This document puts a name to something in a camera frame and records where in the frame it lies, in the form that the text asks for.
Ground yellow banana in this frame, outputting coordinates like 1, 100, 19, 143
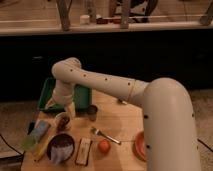
33, 128, 56, 162

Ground dark bowl with cloth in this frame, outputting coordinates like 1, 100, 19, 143
47, 133, 75, 164

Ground dark metal cup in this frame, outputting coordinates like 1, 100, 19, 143
87, 105, 98, 121

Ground small dark object on table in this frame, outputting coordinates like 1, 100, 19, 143
118, 99, 128, 105

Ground orange plastic bowl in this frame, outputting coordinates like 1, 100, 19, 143
134, 131, 146, 161

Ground dark purple grapes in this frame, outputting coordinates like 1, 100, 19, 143
58, 117, 70, 131

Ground silver fork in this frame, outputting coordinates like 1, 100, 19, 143
91, 127, 121, 145

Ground white paper cup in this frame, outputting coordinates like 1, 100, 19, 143
55, 112, 70, 132

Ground green plastic tray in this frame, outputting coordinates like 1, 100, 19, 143
38, 77, 92, 113

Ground black cable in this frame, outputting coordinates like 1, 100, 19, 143
0, 133, 24, 156

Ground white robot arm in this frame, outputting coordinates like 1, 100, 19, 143
52, 57, 201, 171

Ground red orange tomato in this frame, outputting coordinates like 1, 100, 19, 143
97, 139, 111, 154

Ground white jar on shelf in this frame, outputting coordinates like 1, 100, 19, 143
80, 15, 90, 25

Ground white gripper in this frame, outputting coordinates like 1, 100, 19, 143
52, 81, 76, 117

